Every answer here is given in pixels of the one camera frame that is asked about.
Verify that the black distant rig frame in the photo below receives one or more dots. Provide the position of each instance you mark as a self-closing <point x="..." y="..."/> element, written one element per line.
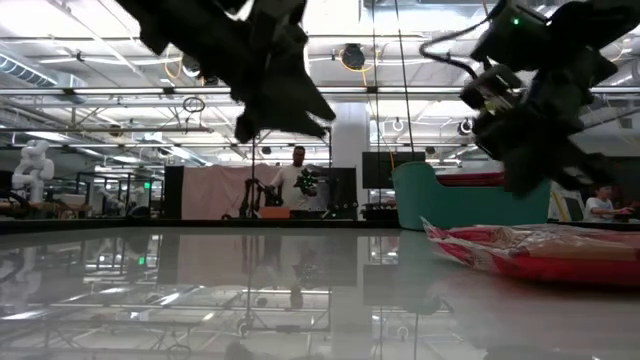
<point x="329" y="160"/>

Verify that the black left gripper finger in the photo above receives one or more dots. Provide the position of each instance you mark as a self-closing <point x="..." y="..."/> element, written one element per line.
<point x="307" y="90"/>
<point x="280" y="120"/>

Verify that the black monitor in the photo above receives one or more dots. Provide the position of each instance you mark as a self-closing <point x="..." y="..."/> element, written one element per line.
<point x="377" y="170"/>

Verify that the black tall cabinet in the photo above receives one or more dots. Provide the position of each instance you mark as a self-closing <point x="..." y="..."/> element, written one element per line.
<point x="173" y="192"/>

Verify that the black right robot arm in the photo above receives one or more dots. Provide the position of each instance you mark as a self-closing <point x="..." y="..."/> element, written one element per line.
<point x="600" y="20"/>

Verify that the black equipment cabinet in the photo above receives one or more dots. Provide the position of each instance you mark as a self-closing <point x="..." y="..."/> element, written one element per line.
<point x="342" y="192"/>

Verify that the pink curtain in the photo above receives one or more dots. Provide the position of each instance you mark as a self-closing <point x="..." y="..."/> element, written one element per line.
<point x="215" y="192"/>

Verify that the silver ventilation duct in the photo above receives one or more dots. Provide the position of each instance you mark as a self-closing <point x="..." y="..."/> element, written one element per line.
<point x="30" y="72"/>
<point x="631" y="82"/>

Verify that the person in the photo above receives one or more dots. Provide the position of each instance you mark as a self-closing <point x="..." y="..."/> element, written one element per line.
<point x="600" y="205"/>
<point x="295" y="192"/>

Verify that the white square pillar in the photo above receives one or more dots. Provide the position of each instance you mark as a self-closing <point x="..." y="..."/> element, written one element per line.
<point x="350" y="150"/>

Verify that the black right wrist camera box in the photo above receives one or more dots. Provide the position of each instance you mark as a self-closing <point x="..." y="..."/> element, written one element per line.
<point x="492" y="90"/>

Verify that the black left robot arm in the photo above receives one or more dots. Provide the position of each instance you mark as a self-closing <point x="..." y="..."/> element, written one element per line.
<point x="165" y="20"/>

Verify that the teal plastic basket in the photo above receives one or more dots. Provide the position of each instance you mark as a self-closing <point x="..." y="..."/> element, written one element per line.
<point x="440" y="205"/>

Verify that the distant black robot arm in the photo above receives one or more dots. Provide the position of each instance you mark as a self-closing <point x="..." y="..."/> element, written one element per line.
<point x="252" y="197"/>

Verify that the orange box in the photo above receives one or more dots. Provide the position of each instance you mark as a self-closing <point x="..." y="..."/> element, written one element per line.
<point x="274" y="212"/>

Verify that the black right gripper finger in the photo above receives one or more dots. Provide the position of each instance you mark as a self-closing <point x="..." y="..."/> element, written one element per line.
<point x="522" y="172"/>
<point x="582" y="165"/>

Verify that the long ceiling light bar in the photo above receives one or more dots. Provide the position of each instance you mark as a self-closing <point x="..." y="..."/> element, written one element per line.
<point x="125" y="91"/>

